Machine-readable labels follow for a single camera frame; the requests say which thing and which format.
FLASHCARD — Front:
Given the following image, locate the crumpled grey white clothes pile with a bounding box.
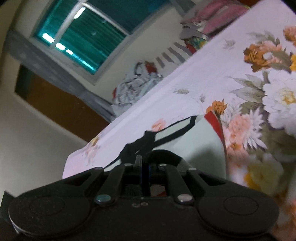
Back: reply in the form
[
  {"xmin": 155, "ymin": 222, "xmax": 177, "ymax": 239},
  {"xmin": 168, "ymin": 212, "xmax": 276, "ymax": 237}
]
[{"xmin": 112, "ymin": 61, "xmax": 162, "ymax": 117}]

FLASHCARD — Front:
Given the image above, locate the floral white bed sheet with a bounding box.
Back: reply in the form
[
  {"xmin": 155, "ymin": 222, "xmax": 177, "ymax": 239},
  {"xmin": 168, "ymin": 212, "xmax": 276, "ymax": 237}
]
[{"xmin": 63, "ymin": 1, "xmax": 295, "ymax": 240}]

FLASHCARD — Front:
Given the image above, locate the pink grey folded blankets stack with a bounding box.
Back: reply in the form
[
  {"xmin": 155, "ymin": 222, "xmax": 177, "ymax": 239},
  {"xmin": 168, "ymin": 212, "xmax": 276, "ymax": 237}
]
[{"xmin": 181, "ymin": 1, "xmax": 249, "ymax": 39}]

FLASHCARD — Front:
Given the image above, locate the grey striped white mattress cover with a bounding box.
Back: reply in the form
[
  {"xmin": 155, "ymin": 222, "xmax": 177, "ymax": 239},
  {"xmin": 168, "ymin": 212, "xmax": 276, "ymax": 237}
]
[{"xmin": 154, "ymin": 40, "xmax": 193, "ymax": 77}]

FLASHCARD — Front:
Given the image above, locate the teal glass window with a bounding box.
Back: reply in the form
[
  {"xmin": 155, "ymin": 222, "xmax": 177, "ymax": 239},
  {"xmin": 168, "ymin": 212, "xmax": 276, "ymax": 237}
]
[{"xmin": 32, "ymin": 1, "xmax": 179, "ymax": 85}]

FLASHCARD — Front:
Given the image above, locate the grey left curtain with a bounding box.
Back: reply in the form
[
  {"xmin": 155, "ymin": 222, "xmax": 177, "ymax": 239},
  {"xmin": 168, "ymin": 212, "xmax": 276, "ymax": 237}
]
[{"xmin": 4, "ymin": 30, "xmax": 115, "ymax": 123}]

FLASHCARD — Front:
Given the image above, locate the brown wooden door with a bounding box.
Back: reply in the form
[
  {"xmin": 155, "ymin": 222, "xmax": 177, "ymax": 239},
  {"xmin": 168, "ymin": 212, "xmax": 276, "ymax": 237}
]
[{"xmin": 15, "ymin": 65, "xmax": 108, "ymax": 142}]

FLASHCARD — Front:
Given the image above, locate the colourful folded cloth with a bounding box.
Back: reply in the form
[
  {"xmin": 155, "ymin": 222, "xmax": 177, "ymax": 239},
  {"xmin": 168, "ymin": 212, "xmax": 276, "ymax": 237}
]
[{"xmin": 184, "ymin": 37, "xmax": 208, "ymax": 54}]

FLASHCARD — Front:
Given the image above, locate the striped black red white shirt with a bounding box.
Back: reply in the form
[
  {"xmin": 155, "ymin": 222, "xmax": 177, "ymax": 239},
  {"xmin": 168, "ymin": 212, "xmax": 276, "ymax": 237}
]
[{"xmin": 105, "ymin": 112, "xmax": 227, "ymax": 179}]

